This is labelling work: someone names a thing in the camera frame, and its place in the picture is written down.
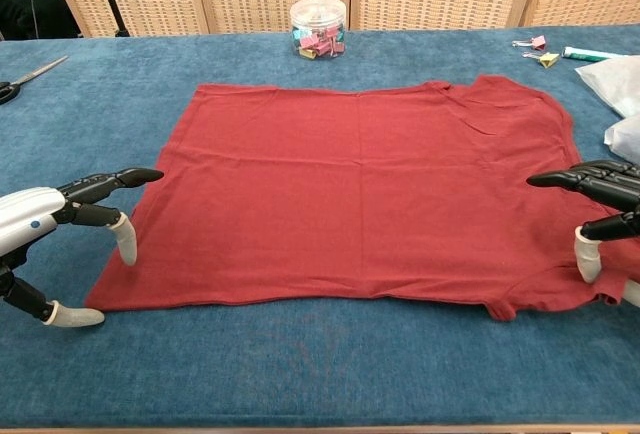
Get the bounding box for clear jar of binder clips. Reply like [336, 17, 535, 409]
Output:
[289, 0, 347, 61]

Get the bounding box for white labelled plastic bag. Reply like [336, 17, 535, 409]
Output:
[574, 55, 640, 119]

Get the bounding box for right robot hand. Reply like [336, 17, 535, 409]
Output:
[526, 159, 640, 308]

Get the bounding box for white green marker pen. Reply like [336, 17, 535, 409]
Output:
[562, 45, 626, 63]

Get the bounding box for pink binder clip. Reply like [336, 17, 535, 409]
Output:
[512, 35, 547, 52]

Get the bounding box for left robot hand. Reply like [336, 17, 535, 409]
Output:
[0, 167, 165, 329]

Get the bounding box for yellow binder clip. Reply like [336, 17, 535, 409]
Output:
[522, 51, 560, 70]

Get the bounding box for red t-shirt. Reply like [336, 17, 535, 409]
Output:
[84, 73, 632, 323]

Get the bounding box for blue table mat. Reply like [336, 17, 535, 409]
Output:
[0, 23, 640, 430]

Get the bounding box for black-handled scissors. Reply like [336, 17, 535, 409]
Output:
[0, 55, 70, 106]

